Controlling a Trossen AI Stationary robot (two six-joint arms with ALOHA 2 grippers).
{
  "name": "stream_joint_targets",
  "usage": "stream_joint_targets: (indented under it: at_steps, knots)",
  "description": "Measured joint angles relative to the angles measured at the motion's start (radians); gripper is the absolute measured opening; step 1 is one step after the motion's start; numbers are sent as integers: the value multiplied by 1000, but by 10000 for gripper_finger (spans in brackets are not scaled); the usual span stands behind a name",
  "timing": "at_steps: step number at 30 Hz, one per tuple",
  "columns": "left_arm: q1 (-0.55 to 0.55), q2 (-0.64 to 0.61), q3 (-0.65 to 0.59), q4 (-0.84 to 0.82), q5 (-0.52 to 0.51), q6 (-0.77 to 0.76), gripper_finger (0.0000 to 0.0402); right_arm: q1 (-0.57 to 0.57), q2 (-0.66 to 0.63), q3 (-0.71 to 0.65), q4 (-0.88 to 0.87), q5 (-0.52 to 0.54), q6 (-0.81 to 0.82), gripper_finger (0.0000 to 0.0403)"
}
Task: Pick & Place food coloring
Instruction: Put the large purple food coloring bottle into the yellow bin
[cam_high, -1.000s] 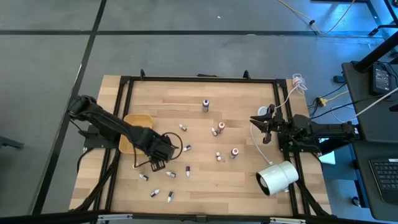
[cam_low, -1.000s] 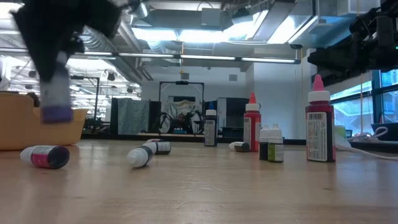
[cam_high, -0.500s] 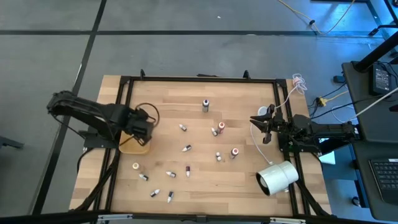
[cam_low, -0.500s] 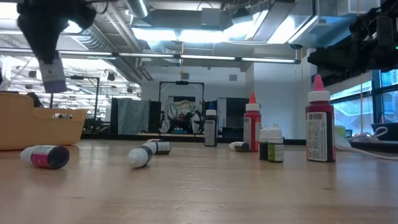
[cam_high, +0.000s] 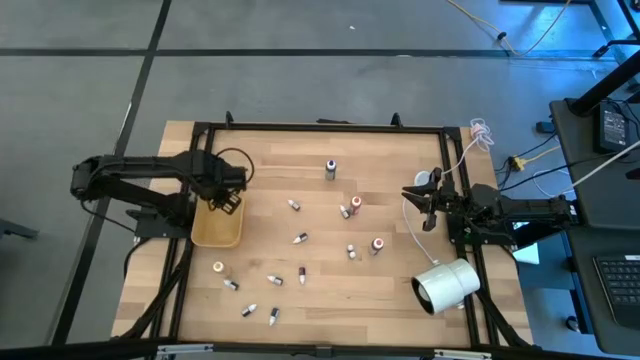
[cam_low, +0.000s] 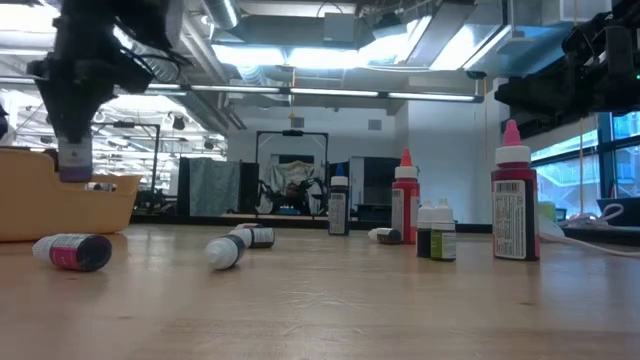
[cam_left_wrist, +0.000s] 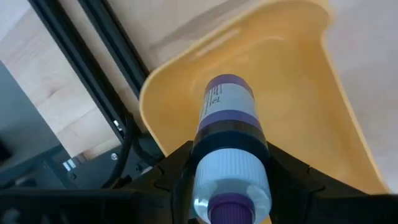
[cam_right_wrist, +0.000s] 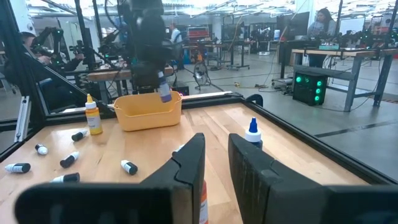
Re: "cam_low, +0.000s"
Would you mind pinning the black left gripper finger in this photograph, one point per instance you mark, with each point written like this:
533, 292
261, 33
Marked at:
60, 107
92, 107

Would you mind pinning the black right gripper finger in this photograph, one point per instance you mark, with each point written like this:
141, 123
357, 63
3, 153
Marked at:
535, 87
537, 104

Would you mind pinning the purple food coloring bottle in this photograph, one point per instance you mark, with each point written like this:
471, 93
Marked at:
75, 165

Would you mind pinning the pink food coloring bottle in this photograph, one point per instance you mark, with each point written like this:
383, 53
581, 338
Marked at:
515, 215

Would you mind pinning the small pink-label dropper bottle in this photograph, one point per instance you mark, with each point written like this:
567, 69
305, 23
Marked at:
75, 252

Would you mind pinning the red food coloring bottle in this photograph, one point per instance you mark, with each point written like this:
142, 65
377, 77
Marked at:
405, 200

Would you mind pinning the small green-label dropper bottle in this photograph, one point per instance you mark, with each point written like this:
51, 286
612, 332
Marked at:
443, 240

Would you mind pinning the small dark dropper bottle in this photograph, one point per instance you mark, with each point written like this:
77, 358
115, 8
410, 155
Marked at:
222, 252
387, 236
424, 240
260, 237

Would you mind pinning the blue food coloring bottle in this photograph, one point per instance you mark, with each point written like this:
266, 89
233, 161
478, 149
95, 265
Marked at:
338, 210

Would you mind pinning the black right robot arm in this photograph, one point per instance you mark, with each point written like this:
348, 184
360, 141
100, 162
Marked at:
631, 60

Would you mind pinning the yellow plastic bin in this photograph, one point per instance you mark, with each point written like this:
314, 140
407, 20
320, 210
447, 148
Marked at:
50, 210

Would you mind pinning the green cup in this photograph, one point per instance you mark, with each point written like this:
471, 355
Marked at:
548, 212

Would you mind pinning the white round puck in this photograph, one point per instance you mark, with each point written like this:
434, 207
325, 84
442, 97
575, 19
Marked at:
550, 229

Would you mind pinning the black bin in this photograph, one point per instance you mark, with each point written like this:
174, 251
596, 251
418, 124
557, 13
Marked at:
630, 212

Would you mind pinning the black cabinet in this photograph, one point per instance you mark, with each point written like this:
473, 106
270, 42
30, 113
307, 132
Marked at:
375, 180

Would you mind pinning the white draped sheet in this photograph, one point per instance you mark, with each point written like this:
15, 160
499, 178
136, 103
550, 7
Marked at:
280, 175

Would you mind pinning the long linear ceiling light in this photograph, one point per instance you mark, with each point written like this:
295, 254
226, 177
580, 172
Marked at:
330, 92

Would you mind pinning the black table frame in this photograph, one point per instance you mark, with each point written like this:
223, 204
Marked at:
280, 221

